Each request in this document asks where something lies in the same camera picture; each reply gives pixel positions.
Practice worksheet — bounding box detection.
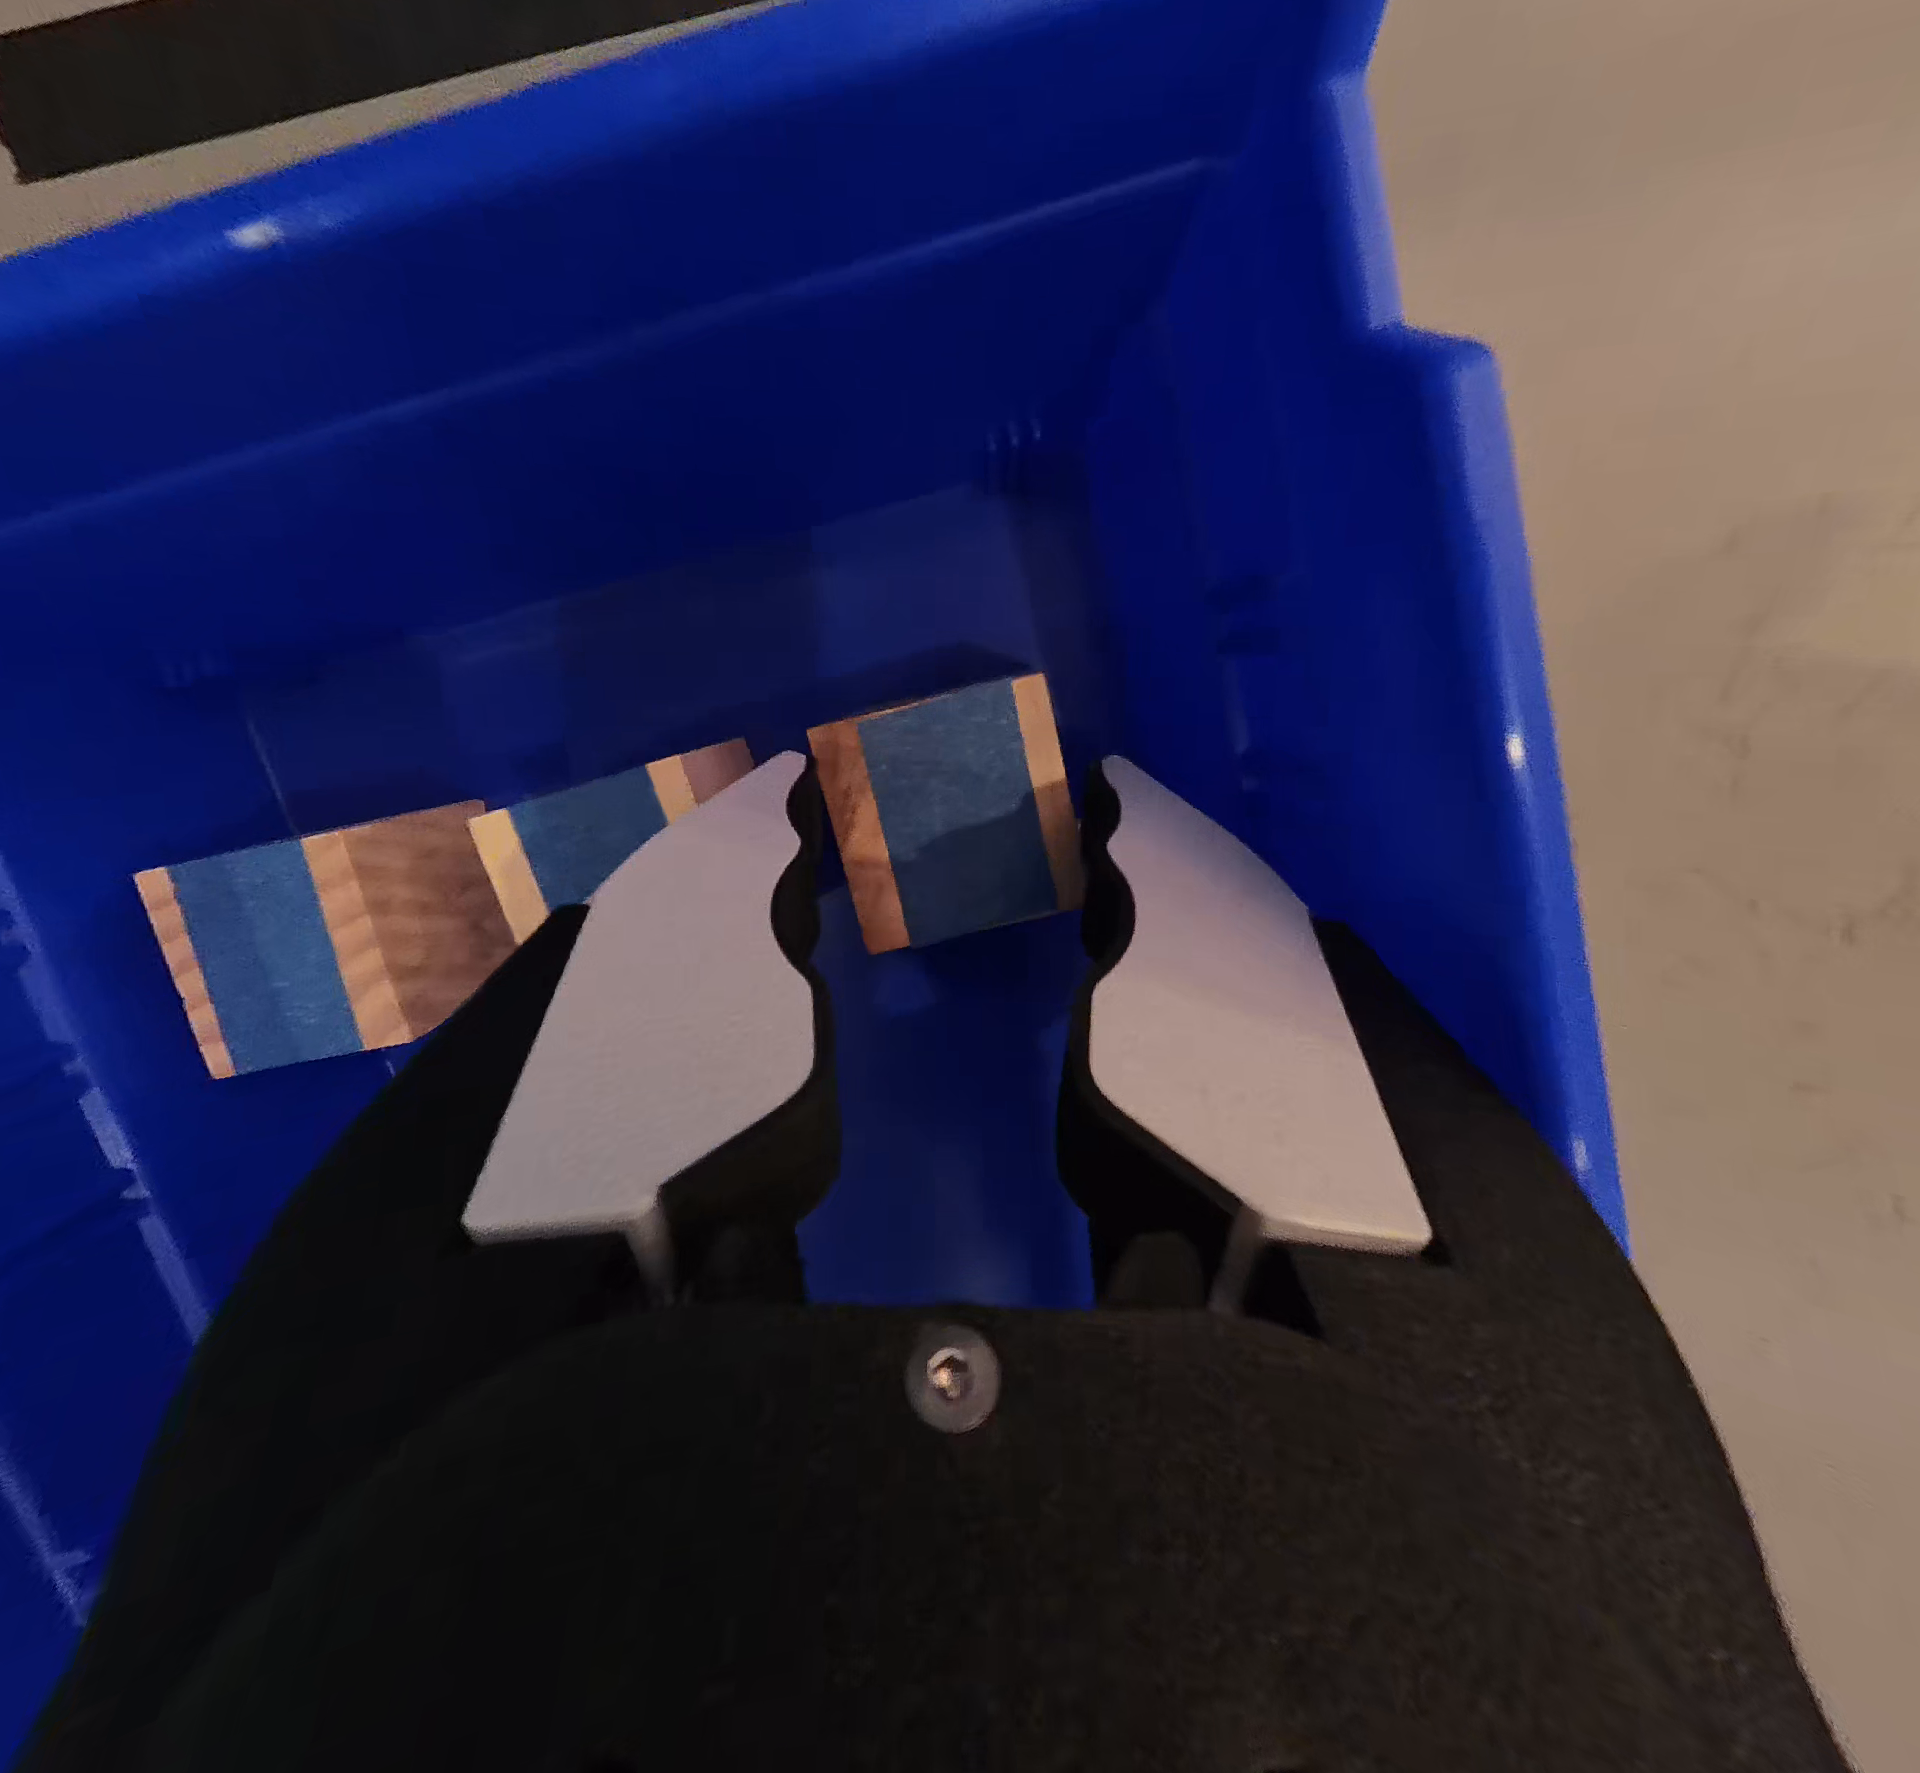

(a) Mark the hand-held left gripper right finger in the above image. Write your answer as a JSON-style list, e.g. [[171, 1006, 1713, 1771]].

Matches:
[[1056, 754, 1436, 1313]]

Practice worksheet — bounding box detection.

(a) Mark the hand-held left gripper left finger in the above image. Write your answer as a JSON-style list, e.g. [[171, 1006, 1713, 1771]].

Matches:
[[459, 748, 846, 1301]]

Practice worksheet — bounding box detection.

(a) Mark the wooden cube with blue tape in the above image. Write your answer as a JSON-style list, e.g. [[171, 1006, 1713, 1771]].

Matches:
[[804, 671, 1084, 957], [132, 798, 518, 1082], [465, 735, 759, 948]]

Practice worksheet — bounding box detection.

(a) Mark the blue plastic bin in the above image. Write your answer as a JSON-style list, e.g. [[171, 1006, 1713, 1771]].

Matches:
[[0, 0, 1631, 1721]]

